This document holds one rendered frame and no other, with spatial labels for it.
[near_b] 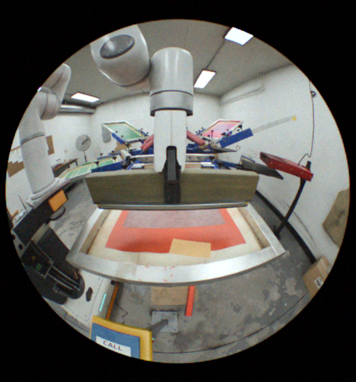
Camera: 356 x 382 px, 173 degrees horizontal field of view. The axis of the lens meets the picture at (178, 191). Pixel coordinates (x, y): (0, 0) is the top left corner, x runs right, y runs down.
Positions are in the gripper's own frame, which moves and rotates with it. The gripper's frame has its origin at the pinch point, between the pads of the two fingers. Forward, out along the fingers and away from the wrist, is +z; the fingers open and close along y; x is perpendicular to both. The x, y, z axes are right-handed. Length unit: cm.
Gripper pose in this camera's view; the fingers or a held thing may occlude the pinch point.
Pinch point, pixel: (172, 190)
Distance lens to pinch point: 24.1
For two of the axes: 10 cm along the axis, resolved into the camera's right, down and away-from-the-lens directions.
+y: 0.5, 4.9, -8.7
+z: -0.1, 8.7, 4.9
